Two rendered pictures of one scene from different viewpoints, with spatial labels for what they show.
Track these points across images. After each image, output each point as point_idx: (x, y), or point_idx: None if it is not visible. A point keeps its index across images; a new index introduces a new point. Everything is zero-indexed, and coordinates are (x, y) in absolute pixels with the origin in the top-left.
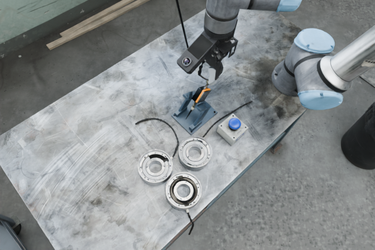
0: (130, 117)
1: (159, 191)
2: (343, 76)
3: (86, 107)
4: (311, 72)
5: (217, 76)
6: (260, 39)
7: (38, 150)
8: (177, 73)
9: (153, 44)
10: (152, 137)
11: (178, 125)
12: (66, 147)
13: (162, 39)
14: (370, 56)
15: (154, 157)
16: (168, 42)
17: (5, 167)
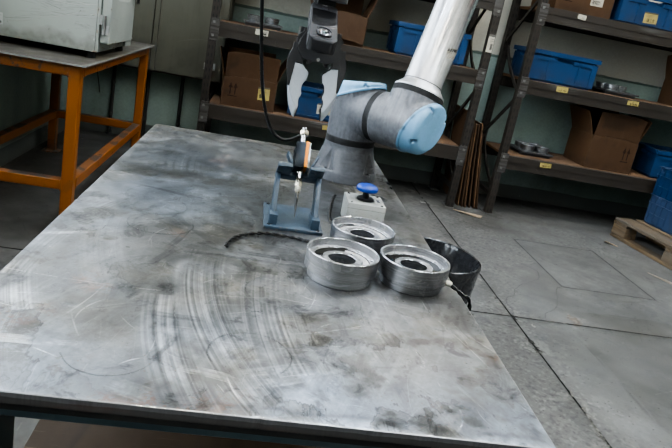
0: (203, 244)
1: (381, 292)
2: (435, 80)
3: (98, 255)
4: (398, 97)
5: (342, 79)
6: (256, 155)
7: (79, 332)
8: (201, 193)
9: (111, 176)
10: (274, 252)
11: (289, 233)
12: (143, 307)
13: (118, 170)
14: (449, 42)
15: (323, 251)
16: (133, 171)
17: (26, 387)
